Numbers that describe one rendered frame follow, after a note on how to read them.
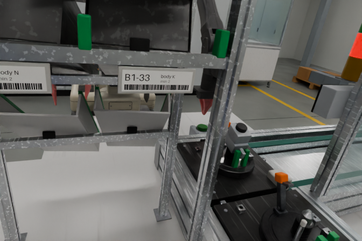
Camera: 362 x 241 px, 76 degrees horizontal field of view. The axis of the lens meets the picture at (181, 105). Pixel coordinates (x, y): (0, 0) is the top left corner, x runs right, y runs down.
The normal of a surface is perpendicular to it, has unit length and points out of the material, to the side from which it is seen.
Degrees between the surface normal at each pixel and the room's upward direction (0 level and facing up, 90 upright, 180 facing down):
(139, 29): 65
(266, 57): 90
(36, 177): 0
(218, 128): 90
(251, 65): 90
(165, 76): 90
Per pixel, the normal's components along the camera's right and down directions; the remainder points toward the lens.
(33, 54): 0.33, 0.40
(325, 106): -0.93, 0.02
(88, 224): 0.12, -0.92
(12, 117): 0.03, 0.93
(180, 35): 0.21, -0.03
